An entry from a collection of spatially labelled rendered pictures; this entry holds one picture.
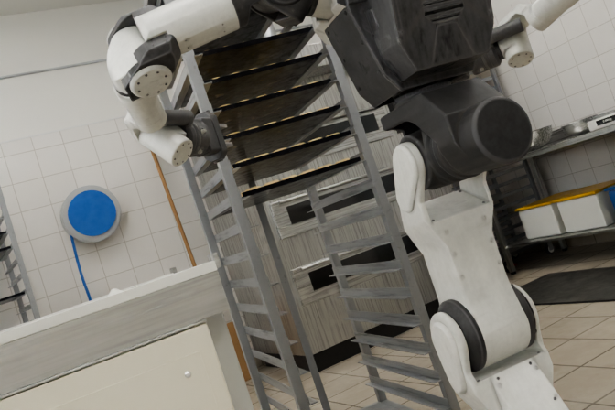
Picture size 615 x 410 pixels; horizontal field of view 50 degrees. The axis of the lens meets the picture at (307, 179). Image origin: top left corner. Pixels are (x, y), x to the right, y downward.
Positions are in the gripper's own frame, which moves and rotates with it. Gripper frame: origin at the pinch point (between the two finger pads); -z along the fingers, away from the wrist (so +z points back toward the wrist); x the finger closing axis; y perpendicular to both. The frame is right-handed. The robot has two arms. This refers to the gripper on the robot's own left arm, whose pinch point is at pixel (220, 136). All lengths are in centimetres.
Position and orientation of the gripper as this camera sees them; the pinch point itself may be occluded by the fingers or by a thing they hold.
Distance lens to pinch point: 164.2
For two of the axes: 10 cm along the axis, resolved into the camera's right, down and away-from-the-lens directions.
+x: -3.2, -9.5, 0.6
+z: -4.3, 0.9, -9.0
